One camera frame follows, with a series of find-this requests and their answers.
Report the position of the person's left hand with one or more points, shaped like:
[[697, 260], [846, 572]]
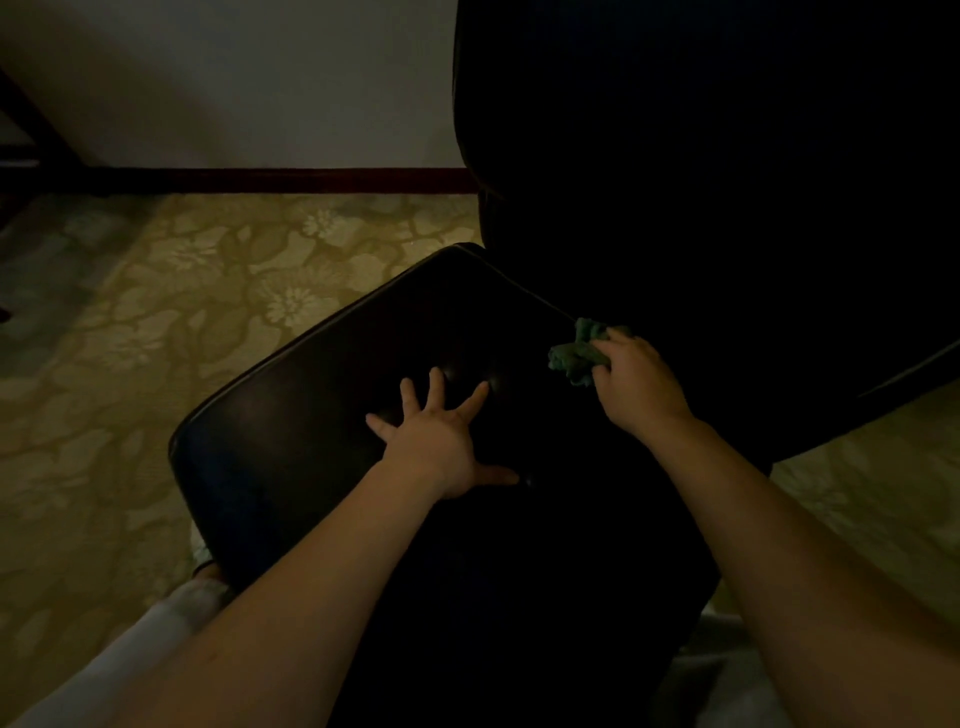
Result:
[[439, 450]]

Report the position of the person's right hand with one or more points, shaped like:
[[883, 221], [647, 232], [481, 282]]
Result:
[[641, 394]]

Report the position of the green cleaning cloth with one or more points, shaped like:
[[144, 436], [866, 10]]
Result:
[[574, 356]]

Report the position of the black leather chair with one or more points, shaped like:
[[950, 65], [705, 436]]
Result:
[[337, 420]]

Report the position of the person's right forearm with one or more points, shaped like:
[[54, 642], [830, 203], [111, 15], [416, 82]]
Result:
[[810, 600]]

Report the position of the person's left forearm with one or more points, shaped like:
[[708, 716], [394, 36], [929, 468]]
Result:
[[285, 615]]

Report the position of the white sneaker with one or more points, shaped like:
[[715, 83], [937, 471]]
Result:
[[202, 551]]

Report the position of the dark red baseboard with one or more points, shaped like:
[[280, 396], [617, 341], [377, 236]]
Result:
[[300, 180]]

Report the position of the dark red wooden table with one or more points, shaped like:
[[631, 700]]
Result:
[[30, 150]]

